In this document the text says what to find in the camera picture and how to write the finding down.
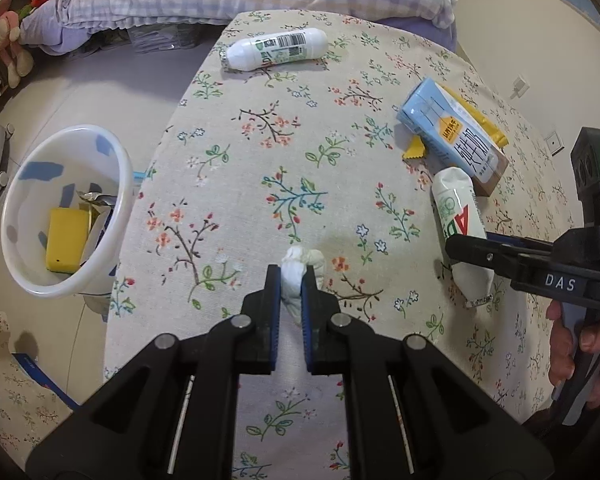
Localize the floral seat cloth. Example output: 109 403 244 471
0 310 81 463

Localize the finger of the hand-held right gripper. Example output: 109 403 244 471
485 230 556 251
445 234 556 281

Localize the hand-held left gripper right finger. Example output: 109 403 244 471
301 266 576 480

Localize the white plastic basin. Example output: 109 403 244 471
1 125 135 300

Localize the white snack bag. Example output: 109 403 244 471
77 191 119 211

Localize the yellow green sponge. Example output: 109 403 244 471
45 208 91 274

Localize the white bottle with green label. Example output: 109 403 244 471
431 167 496 308

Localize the blue milk carton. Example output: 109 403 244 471
396 77 510 197

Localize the yellow zigzag-edged snack wrapper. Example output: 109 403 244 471
402 85 509 161

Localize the blue box on floor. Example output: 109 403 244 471
12 352 79 409

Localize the floral tablecloth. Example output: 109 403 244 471
102 10 588 480

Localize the pink plush monkey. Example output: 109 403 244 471
0 0 35 88

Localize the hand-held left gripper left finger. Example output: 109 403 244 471
25 265 282 480

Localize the white tissue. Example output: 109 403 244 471
279 246 326 328

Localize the white bottle with barcode label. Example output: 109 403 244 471
220 26 327 72

